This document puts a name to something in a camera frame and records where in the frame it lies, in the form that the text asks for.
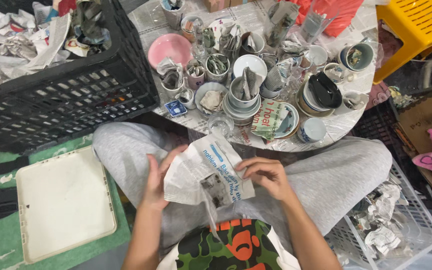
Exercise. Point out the clear drinking glass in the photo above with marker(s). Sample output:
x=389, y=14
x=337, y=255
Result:
x=220, y=123

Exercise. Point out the tiny white cup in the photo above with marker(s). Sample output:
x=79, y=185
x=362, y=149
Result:
x=187, y=99

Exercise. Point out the small plain white cup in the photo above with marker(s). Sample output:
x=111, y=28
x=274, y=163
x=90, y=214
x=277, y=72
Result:
x=318, y=55

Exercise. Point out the black glossy bowl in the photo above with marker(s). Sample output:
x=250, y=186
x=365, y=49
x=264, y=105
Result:
x=324, y=90

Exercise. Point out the grey cup with newspaper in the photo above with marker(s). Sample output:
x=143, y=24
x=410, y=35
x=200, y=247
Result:
x=252, y=43

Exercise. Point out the printed newspaper sheet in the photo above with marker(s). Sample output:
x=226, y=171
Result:
x=208, y=176

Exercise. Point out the black slotted crate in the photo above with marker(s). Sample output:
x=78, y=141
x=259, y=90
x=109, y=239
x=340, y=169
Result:
x=377, y=127

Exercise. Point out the stack of cups and saucers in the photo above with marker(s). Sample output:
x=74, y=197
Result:
x=242, y=103

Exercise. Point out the person's grey trousers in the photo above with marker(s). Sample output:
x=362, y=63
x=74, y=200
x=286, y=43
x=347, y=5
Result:
x=332, y=180

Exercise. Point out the brown cardboard box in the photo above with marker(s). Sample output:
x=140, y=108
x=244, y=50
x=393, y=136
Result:
x=428, y=116

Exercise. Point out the red plastic bag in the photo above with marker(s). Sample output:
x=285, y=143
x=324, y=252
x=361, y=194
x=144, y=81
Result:
x=338, y=13

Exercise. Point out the blue patterned shallow bowl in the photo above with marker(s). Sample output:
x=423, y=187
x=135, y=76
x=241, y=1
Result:
x=292, y=120

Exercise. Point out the patterned cup with paper strips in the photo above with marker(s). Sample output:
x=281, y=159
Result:
x=217, y=67

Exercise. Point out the plain white bowl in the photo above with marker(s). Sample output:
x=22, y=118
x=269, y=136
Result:
x=249, y=63

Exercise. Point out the cream plastic lid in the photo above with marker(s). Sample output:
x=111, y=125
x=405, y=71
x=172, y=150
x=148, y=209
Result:
x=64, y=204

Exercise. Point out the yellow plastic stool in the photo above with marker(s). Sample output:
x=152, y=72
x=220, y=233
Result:
x=414, y=22

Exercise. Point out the white plate with newspaper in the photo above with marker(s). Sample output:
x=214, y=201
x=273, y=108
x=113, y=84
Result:
x=216, y=28

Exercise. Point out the white cup with newspaper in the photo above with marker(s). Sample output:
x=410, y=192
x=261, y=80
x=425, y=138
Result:
x=353, y=102

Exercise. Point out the pink bowl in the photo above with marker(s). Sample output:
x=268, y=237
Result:
x=168, y=48

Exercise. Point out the black plastic crate with newspapers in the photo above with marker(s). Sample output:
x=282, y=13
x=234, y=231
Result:
x=58, y=93

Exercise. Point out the pale pink cup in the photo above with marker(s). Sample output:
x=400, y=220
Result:
x=195, y=75

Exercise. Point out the small blue square dish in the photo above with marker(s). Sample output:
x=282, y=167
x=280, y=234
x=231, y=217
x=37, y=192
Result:
x=176, y=108

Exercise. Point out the person's camouflage print shirt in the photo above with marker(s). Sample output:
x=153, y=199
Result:
x=234, y=247

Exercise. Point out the white cup with blue pattern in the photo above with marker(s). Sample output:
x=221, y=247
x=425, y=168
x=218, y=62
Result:
x=312, y=130

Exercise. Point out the tall grey patterned cup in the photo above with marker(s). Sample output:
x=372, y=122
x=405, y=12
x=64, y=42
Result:
x=173, y=13

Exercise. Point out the orange patterned cup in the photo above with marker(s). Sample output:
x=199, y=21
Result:
x=191, y=27

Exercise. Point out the wide glass stuffed with newspaper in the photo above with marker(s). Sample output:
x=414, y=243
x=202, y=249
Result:
x=280, y=24

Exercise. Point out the folded green-tinted newspaper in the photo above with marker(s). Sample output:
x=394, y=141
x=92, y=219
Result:
x=268, y=120

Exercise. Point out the small cardboard carton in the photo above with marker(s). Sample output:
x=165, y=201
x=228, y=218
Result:
x=219, y=3

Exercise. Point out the person's right hand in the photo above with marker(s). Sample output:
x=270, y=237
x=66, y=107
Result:
x=274, y=180

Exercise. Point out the white basket with crumpled newspaper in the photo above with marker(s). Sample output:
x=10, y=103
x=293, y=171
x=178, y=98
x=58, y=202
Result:
x=388, y=228

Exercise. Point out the scalloped white bowl with paper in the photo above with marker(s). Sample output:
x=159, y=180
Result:
x=211, y=99

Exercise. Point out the person's right fingers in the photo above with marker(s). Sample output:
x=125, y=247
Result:
x=251, y=168

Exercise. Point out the person's left hand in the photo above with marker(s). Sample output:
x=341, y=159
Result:
x=155, y=187

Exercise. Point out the large blue-rimmed cup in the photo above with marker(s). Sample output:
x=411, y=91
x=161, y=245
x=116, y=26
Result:
x=356, y=56

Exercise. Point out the tall clear glass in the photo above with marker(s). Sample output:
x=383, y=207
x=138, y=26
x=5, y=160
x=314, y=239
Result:
x=315, y=22

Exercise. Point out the stack of rimmed plates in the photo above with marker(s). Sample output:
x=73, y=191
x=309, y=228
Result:
x=306, y=103

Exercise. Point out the white mug with crumpled paper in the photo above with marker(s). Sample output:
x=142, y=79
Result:
x=171, y=80

